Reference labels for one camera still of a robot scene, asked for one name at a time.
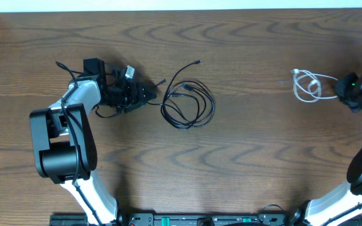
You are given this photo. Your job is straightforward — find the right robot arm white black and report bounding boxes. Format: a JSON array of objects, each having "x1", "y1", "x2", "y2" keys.
[{"x1": 288, "y1": 73, "x2": 362, "y2": 225}]

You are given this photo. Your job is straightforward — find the white USB cable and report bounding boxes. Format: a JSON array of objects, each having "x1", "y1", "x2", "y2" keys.
[{"x1": 290, "y1": 68, "x2": 339, "y2": 104}]

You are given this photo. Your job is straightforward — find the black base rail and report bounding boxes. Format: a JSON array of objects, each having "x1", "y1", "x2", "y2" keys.
[{"x1": 48, "y1": 213, "x2": 362, "y2": 226}]

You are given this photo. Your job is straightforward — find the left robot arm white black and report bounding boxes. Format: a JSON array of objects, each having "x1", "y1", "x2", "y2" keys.
[{"x1": 30, "y1": 80, "x2": 129, "y2": 225}]

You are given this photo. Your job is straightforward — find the black USB cable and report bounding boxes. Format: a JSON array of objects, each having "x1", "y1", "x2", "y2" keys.
[{"x1": 146, "y1": 60, "x2": 215, "y2": 131}]

